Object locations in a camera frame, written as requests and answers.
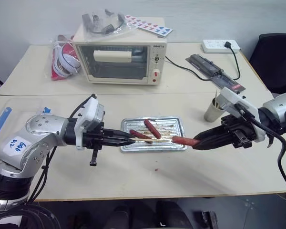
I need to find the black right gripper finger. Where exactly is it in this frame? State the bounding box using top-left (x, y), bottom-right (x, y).
top-left (193, 125), bottom-right (227, 142)
top-left (192, 135), bottom-right (233, 151)

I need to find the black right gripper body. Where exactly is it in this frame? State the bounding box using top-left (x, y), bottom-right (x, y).
top-left (220, 114), bottom-right (256, 149)

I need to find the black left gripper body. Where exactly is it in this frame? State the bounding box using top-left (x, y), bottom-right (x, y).
top-left (82, 125), bottom-right (106, 167)

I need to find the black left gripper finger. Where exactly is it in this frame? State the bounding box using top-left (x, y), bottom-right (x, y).
top-left (102, 139), bottom-right (137, 147)
top-left (102, 129), bottom-right (135, 141)

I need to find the red sausage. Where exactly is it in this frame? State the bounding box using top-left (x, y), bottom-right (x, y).
top-left (172, 136), bottom-right (200, 147)
top-left (129, 129), bottom-right (153, 144)
top-left (143, 119), bottom-right (162, 139)

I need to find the wooden skewer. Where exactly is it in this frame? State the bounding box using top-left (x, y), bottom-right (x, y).
top-left (130, 137), bottom-right (175, 144)

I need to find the beige paper cup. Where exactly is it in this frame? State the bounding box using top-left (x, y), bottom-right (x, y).
top-left (203, 96), bottom-right (224, 123)

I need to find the silver metal baking tray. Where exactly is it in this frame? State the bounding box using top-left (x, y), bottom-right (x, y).
top-left (120, 116), bottom-right (189, 153)

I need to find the wooden skewers bundle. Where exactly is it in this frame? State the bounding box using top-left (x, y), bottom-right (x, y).
top-left (213, 90), bottom-right (222, 109)

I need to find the black device in clear package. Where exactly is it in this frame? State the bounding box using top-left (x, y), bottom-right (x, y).
top-left (185, 53), bottom-right (247, 94)

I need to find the cream toaster oven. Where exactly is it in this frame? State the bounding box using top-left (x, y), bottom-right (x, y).
top-left (72, 16), bottom-right (169, 85)

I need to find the black office chair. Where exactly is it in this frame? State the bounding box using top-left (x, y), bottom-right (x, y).
top-left (249, 33), bottom-right (286, 95)

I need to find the white power strip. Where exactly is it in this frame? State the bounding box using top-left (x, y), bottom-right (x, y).
top-left (200, 39), bottom-right (241, 54)

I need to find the clear bag with blue strip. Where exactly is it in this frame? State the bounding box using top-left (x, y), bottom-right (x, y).
top-left (0, 100), bottom-right (42, 148)

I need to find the clear bag with black parts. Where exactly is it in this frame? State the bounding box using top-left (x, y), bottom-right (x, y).
top-left (82, 8), bottom-right (138, 41)

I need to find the white strip with heart stickers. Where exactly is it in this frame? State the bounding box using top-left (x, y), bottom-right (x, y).
top-left (123, 14), bottom-right (174, 38)

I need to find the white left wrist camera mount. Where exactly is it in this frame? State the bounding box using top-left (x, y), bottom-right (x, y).
top-left (74, 94), bottom-right (106, 151)

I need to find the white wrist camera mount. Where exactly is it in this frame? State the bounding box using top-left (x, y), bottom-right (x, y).
top-left (74, 94), bottom-right (106, 151)
top-left (214, 86), bottom-right (266, 144)

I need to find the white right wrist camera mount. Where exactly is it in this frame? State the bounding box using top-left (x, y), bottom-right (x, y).
top-left (214, 86), bottom-right (266, 144)

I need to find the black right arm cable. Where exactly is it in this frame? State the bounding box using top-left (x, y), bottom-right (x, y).
top-left (235, 104), bottom-right (286, 198)

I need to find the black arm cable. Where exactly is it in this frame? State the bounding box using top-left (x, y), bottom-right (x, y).
top-left (26, 94), bottom-right (97, 208)
top-left (235, 104), bottom-right (286, 198)

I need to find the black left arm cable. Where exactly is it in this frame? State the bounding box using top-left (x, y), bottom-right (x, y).
top-left (26, 94), bottom-right (97, 208)

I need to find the black plug with cable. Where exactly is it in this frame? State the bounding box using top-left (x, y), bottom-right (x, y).
top-left (224, 41), bottom-right (242, 81)

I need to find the black oven power cable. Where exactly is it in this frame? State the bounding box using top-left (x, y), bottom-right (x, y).
top-left (164, 55), bottom-right (213, 82)

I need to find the red white bag with cables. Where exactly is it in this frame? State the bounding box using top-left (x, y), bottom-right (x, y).
top-left (51, 34), bottom-right (82, 82)

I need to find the black hose bundle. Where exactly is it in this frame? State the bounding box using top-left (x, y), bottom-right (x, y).
top-left (0, 203), bottom-right (56, 229)

